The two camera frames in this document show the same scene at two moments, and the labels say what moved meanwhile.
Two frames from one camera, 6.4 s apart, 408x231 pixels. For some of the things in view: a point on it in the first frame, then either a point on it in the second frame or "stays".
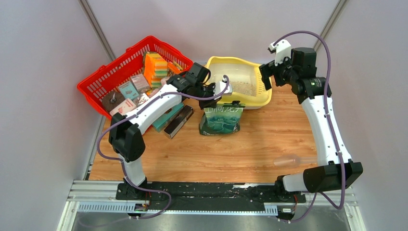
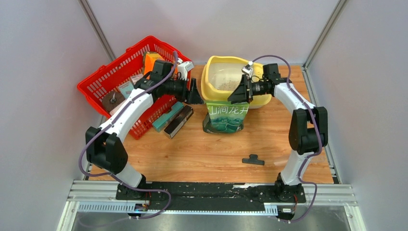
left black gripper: (211, 103) -> (192, 96)
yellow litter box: (245, 78) stays
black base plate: (184, 197) stays
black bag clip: (234, 104) -> (253, 159)
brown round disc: (111, 100) stays
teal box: (160, 124) stays
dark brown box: (178, 121) stays
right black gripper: (269, 69) -> (241, 94)
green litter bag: (221, 120) stays
